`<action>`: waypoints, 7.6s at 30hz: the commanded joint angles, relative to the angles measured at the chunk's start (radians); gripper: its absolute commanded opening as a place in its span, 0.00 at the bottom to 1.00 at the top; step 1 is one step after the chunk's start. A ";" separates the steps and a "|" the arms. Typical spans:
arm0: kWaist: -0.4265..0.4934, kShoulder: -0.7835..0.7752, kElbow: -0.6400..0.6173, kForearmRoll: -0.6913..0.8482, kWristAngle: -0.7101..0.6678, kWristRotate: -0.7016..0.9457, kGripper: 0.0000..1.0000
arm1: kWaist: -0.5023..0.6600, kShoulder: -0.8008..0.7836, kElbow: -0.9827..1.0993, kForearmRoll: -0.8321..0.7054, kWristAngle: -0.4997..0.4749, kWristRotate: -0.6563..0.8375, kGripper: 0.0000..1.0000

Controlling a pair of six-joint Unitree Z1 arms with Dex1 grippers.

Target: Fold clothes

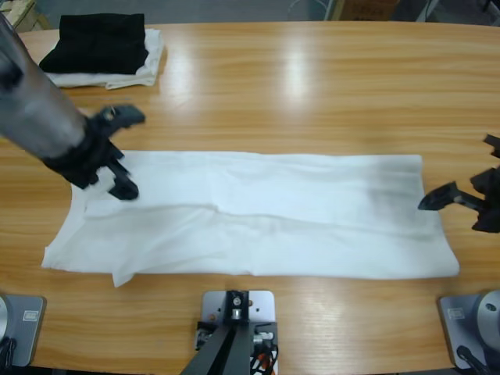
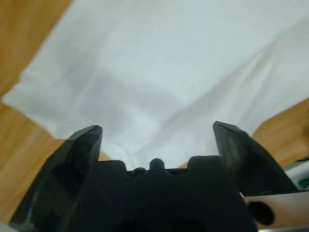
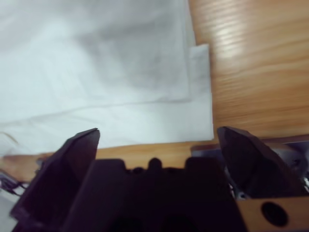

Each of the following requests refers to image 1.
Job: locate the white mount plate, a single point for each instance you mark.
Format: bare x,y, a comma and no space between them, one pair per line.
262,302

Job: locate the orange clamp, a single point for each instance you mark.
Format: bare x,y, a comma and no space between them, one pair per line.
269,361

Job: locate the brown cardboard box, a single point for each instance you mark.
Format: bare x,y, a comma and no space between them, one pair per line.
371,9

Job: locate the folded white garment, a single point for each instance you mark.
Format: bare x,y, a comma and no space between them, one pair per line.
153,58

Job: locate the folded black garment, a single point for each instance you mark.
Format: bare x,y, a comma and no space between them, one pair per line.
93,43

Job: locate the dark camera post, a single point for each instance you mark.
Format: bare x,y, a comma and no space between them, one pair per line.
230,351

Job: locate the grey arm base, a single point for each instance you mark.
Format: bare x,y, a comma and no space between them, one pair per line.
461,324
27,332

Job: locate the white t-shirt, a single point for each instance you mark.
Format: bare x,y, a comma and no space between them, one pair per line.
273,234

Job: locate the silver angle bracket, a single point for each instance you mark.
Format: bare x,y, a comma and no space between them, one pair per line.
262,336
203,338

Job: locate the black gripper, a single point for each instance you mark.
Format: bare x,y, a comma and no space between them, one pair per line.
82,152
488,191

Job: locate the light wooden pallet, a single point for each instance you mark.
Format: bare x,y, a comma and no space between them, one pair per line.
27,13

